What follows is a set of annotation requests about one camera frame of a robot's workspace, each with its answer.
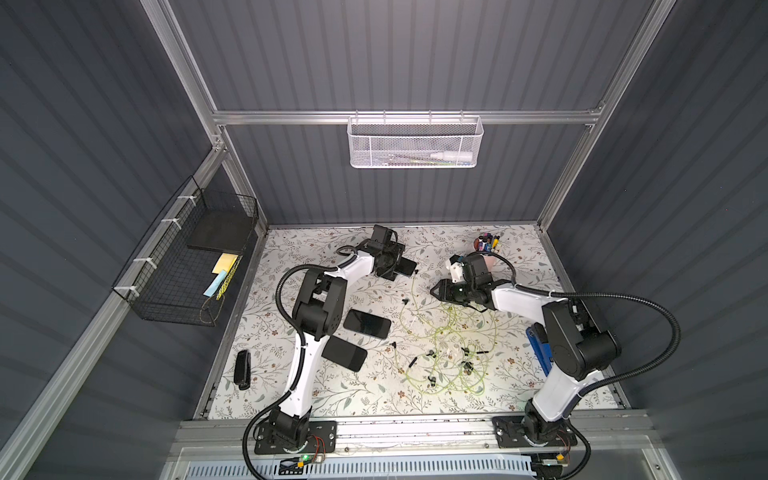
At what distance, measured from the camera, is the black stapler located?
817 millimetres

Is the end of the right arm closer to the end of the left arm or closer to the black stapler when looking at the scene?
the end of the left arm

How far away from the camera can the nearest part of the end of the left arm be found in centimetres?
85

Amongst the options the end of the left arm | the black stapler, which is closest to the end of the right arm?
the end of the left arm

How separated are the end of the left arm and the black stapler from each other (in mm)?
471
